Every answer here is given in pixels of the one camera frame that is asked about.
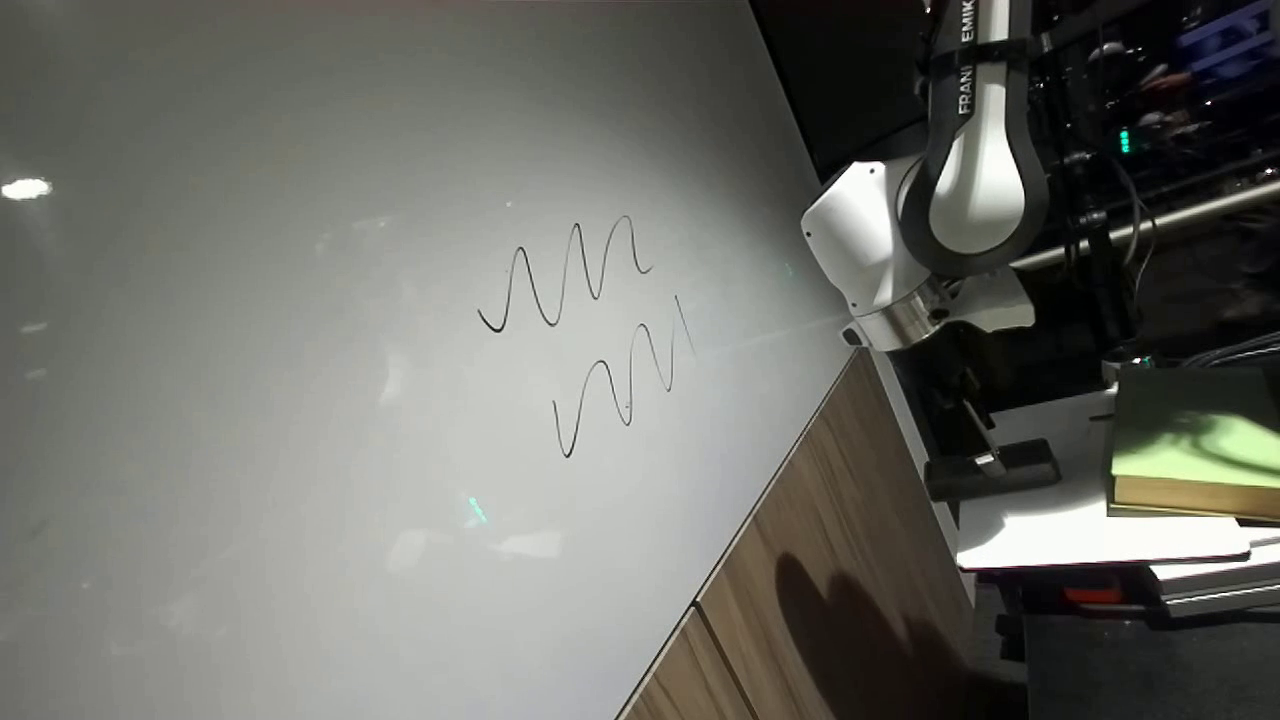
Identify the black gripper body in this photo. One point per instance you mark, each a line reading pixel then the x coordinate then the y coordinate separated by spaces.
pixel 944 365

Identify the black equipment rack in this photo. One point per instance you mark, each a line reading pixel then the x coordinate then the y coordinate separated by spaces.
pixel 1163 121

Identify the green hardcover book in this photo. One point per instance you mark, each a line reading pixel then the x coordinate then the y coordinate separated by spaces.
pixel 1192 460

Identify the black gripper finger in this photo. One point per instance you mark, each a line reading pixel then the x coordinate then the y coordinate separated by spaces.
pixel 972 431

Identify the brown wooden wall panel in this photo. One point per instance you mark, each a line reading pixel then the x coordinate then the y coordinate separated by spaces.
pixel 825 533

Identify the large glossy whiteboard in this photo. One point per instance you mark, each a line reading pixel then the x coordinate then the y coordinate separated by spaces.
pixel 335 402

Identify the small red object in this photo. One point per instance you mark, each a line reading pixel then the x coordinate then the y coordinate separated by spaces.
pixel 1103 596

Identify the black whiteboard eraser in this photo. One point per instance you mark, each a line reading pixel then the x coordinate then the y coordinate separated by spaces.
pixel 1021 468

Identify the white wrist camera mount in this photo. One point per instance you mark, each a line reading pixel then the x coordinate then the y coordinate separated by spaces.
pixel 992 307

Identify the gray paper stack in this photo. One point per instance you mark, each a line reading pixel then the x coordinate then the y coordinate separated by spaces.
pixel 1220 582

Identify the silver metal rod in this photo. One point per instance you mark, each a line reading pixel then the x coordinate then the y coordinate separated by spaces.
pixel 1173 217

